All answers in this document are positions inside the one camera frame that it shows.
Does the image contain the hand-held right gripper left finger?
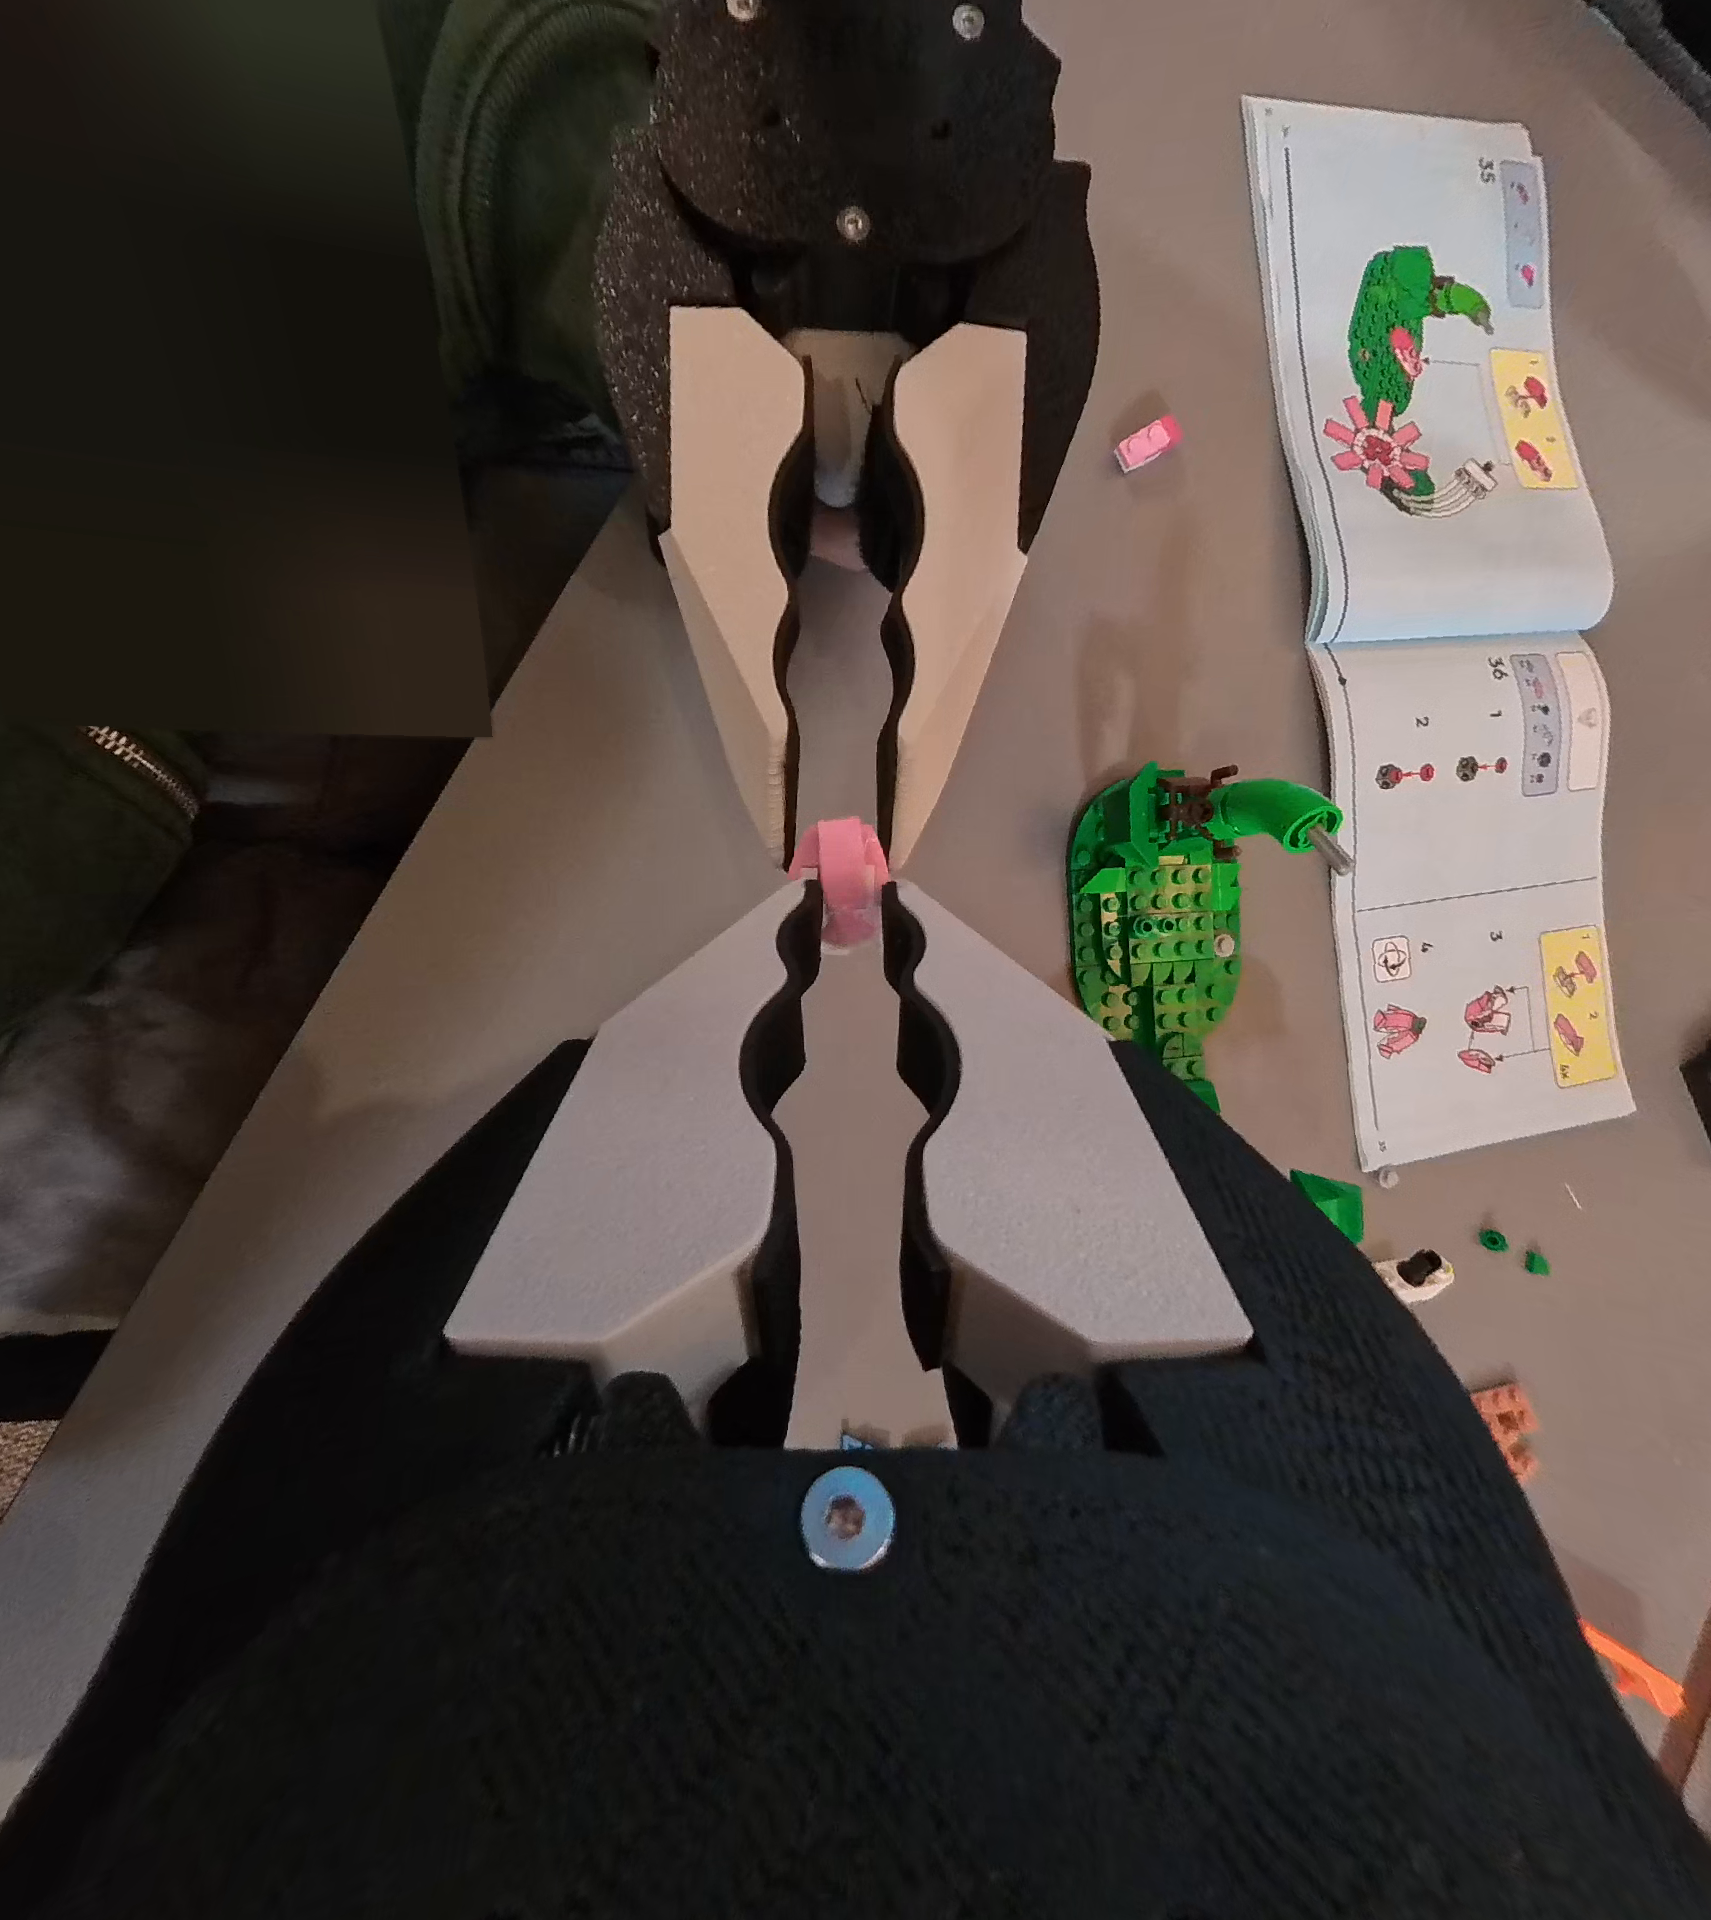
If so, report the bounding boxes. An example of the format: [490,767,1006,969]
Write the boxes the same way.
[442,877,816,1455]

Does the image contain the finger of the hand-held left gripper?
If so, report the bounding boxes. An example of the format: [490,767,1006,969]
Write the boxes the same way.
[868,318,1030,890]
[664,305,816,877]

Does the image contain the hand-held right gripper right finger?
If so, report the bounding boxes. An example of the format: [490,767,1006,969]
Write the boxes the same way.
[878,877,1259,1455]

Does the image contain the pink lego piece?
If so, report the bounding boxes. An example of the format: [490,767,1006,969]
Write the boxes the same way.
[790,817,890,951]

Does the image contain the green lego model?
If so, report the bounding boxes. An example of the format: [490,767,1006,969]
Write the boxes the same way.
[1070,762,1351,1117]

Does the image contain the pile of orange lego pieces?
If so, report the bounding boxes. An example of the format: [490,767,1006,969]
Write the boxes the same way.
[1467,1380,1547,1480]

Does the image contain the lego instruction booklet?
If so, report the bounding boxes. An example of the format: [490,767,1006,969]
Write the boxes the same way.
[1239,94,1639,1177]

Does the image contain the orange lego piece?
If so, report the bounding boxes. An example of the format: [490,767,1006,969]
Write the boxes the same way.
[1575,1621,1689,1720]

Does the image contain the person's grey pants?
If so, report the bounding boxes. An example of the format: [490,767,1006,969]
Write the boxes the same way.
[0,900,348,1352]

